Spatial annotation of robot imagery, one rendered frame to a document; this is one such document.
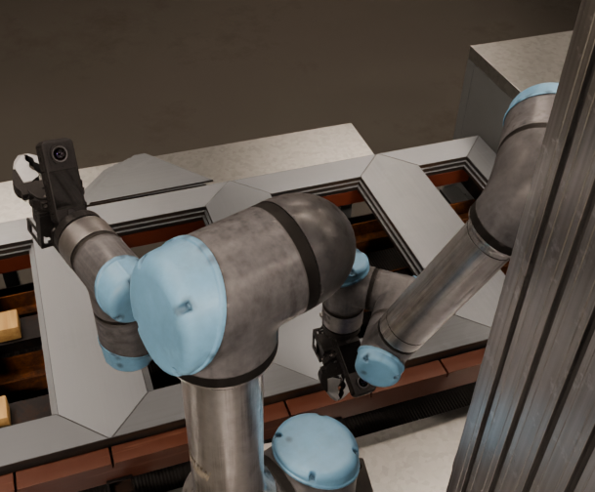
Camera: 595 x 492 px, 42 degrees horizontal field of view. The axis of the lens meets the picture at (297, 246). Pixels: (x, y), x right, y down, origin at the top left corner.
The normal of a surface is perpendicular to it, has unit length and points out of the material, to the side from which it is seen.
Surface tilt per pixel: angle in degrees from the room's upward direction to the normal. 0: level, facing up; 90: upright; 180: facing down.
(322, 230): 36
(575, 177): 90
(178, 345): 83
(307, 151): 0
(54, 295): 0
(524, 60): 0
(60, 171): 59
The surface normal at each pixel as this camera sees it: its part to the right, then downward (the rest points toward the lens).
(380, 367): -0.32, 0.62
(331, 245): 0.66, -0.14
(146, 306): -0.79, 0.28
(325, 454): 0.13, -0.80
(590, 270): -0.98, 0.11
